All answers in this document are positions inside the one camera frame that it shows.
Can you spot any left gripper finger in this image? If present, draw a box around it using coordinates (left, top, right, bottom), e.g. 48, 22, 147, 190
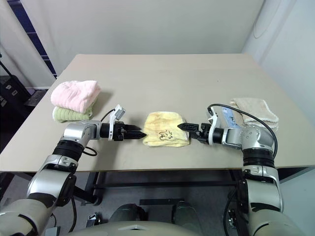
124, 124, 143, 132
126, 131, 148, 140

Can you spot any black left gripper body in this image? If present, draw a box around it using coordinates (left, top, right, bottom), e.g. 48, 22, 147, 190
114, 120, 128, 142

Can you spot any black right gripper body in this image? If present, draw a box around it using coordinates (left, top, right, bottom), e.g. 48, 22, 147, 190
196, 122, 212, 145

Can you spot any yellow towel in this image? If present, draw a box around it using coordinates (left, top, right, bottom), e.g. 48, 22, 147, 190
142, 111, 190, 148

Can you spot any beige folded towel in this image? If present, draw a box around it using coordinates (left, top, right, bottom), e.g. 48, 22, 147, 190
230, 97, 280, 132

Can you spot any green folded towel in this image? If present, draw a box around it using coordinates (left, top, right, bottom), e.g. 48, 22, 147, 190
52, 98, 99, 123

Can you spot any pink folded towel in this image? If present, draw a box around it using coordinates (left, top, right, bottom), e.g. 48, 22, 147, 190
50, 80, 101, 115

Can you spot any dark rounded knee shape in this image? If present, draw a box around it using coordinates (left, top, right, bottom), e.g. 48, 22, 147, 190
172, 201, 195, 224
109, 203, 149, 223

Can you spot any dark grey flat box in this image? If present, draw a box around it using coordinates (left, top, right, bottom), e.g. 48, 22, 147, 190
24, 88, 49, 107

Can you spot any silver robot torso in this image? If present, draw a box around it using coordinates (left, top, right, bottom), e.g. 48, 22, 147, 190
61, 220, 249, 236

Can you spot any black equipment case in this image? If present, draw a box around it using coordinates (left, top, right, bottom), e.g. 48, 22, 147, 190
0, 75, 32, 123

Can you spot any dark blue striped panel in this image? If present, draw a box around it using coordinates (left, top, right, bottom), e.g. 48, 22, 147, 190
11, 0, 59, 79

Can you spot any black tripod leg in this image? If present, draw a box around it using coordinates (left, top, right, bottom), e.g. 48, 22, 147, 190
0, 50, 14, 77

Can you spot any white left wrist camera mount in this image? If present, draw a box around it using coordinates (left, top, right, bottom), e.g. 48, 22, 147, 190
107, 104, 126, 142

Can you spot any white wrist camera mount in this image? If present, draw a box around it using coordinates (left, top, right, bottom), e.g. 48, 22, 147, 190
206, 106, 220, 146
107, 104, 126, 142

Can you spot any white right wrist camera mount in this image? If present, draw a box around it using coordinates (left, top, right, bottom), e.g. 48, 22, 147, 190
206, 106, 220, 146

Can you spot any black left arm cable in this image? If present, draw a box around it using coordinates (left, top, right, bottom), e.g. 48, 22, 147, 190
82, 108, 117, 156

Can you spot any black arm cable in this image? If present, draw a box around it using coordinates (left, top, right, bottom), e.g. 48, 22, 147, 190
82, 108, 117, 156
207, 104, 279, 158

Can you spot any black metal table frame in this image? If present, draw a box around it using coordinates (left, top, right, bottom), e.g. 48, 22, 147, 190
73, 169, 249, 206

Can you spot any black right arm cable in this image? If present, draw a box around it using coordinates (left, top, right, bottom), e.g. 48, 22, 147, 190
207, 104, 279, 158

